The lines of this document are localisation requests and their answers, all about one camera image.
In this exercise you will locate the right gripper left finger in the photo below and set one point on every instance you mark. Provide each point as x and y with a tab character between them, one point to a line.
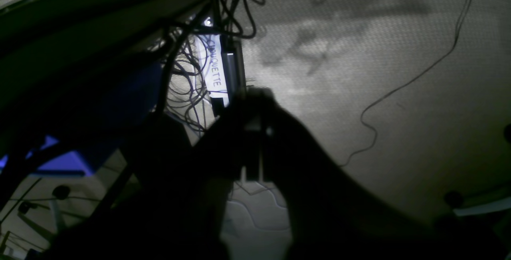
180	216

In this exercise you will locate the white labelled power strip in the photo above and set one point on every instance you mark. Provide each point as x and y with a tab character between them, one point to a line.
222	68

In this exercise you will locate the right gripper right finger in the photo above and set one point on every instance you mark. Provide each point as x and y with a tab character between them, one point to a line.
334	218

